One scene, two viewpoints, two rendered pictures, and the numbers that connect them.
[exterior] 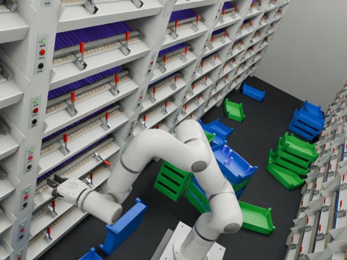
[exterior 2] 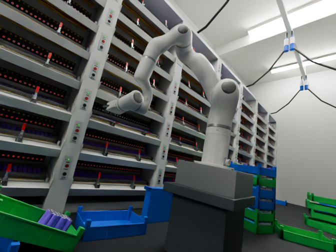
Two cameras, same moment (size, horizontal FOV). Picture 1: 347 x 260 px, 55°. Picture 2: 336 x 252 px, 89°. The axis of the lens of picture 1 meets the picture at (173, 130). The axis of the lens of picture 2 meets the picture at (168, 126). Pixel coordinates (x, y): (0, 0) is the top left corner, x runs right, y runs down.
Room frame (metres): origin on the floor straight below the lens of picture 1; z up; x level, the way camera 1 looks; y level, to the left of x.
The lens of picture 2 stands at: (0.23, -0.50, 0.36)
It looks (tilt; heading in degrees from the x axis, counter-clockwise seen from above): 12 degrees up; 30
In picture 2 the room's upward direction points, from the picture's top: 10 degrees clockwise
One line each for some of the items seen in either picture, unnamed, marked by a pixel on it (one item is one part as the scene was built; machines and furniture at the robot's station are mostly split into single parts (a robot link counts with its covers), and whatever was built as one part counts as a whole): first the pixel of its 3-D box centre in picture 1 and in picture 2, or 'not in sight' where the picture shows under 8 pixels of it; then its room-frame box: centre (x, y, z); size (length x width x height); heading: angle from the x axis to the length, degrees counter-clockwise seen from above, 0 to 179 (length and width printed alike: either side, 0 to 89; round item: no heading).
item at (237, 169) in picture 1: (230, 161); (251, 168); (1.86, -0.43, 0.44); 0.30 x 0.20 x 0.08; 55
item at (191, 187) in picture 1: (212, 193); (248, 209); (1.86, -0.43, 0.12); 0.30 x 0.20 x 0.08; 55
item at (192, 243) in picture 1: (199, 241); (216, 147); (1.08, -0.30, 0.48); 0.19 x 0.19 x 0.18
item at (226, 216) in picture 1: (219, 219); (223, 105); (1.05, -0.32, 0.69); 0.19 x 0.12 x 0.24; 22
